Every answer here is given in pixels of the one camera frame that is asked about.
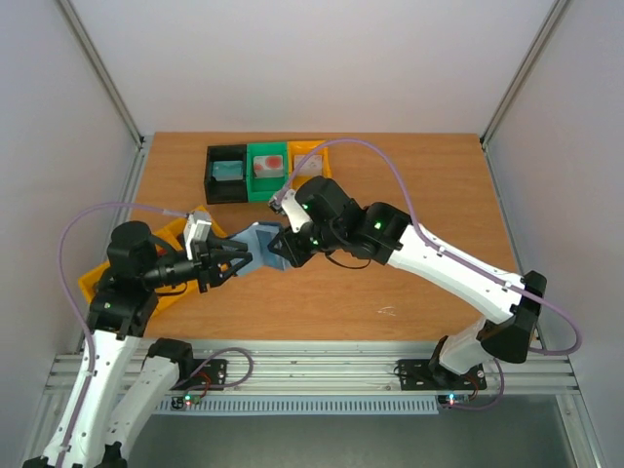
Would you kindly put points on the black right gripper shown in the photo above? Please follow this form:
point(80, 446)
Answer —
point(296, 245)

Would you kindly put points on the yellow bin at table back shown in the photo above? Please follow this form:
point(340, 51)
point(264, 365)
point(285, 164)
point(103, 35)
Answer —
point(304, 147)

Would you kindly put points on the grey white card stack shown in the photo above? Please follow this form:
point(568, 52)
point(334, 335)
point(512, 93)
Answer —
point(311, 167)

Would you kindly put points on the right small circuit board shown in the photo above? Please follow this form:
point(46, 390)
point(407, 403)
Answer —
point(453, 400)

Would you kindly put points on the blue zip card holder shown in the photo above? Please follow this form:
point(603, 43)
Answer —
point(257, 236)

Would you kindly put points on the black bin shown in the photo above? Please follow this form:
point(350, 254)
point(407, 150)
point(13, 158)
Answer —
point(230, 191)

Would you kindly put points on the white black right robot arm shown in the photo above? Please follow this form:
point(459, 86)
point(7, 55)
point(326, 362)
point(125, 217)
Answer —
point(324, 219)

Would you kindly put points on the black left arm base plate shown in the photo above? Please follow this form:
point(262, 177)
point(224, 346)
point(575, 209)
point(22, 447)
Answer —
point(211, 377)

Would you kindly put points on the aluminium rail base frame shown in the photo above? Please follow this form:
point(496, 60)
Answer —
point(317, 367)

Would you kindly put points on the red white card stack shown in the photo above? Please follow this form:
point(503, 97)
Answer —
point(268, 166)

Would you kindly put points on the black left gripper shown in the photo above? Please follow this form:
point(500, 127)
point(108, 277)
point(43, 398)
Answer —
point(209, 268)

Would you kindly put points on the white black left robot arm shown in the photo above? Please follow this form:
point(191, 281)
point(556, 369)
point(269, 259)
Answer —
point(98, 427)

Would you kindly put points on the green bin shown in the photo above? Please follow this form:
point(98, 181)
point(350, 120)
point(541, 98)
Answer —
point(262, 189)

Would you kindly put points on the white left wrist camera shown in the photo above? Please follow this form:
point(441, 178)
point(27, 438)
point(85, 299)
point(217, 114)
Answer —
point(196, 230)

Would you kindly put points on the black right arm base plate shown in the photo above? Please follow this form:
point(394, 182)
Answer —
point(414, 375)

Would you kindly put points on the grey slotted cable duct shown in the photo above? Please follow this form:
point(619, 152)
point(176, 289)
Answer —
point(230, 406)

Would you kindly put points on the small circuit board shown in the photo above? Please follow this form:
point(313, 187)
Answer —
point(185, 402)
point(453, 400)

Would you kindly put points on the left small circuit board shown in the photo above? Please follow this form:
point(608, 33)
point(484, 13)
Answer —
point(185, 402)

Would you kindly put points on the teal card stack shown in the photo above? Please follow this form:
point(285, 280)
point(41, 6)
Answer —
point(230, 170)

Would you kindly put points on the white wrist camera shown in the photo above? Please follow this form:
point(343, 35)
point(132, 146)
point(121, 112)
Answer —
point(196, 230)
point(284, 202)

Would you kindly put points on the yellow bin with red cards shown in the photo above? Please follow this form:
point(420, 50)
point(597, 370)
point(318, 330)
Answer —
point(169, 295)

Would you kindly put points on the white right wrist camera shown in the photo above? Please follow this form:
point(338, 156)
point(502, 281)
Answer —
point(284, 202)

